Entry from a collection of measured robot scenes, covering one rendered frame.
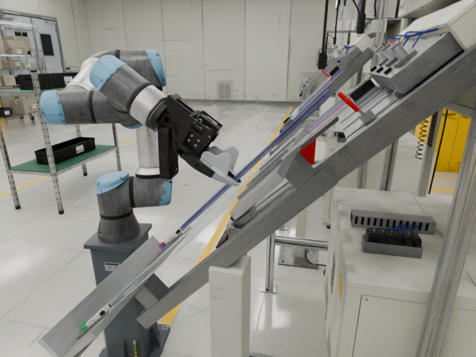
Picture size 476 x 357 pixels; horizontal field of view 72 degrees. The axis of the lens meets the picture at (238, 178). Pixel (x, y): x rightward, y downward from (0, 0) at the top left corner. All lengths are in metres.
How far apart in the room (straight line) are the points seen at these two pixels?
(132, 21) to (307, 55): 5.14
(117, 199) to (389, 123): 0.87
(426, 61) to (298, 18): 8.87
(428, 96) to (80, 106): 0.73
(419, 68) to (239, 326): 0.64
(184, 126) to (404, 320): 0.75
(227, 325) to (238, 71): 9.36
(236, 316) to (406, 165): 1.92
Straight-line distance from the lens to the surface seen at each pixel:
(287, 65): 9.62
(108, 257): 1.30
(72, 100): 0.81
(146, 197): 1.20
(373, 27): 2.21
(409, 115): 0.80
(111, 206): 1.22
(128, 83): 0.69
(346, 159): 0.80
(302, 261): 2.12
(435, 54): 0.84
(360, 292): 0.97
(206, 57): 10.07
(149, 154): 1.17
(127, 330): 1.48
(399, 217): 1.24
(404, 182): 2.42
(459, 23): 0.83
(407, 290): 0.98
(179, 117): 0.66
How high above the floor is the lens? 1.16
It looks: 20 degrees down
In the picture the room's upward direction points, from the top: straight up
